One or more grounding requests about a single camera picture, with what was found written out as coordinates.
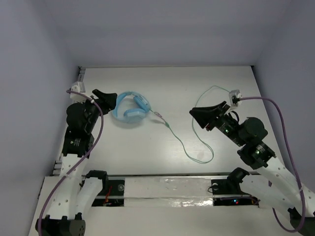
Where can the light blue headphones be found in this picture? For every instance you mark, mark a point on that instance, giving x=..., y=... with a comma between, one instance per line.
x=132, y=117

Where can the aluminium rail with foil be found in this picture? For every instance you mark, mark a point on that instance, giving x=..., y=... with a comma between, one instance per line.
x=167, y=191

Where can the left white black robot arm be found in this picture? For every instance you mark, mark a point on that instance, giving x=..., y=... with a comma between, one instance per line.
x=64, y=210

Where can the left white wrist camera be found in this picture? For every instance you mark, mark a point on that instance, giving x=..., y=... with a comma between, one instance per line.
x=77, y=89

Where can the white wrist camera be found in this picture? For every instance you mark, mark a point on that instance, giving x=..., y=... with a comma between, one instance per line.
x=235, y=98
x=77, y=89

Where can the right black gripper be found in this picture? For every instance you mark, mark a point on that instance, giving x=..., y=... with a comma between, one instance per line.
x=204, y=114

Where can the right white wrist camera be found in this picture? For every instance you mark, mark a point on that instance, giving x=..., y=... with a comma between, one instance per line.
x=235, y=98

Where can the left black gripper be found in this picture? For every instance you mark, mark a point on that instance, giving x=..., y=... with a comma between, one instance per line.
x=94, y=105

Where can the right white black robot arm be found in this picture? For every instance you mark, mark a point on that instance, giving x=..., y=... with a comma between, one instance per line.
x=285, y=192

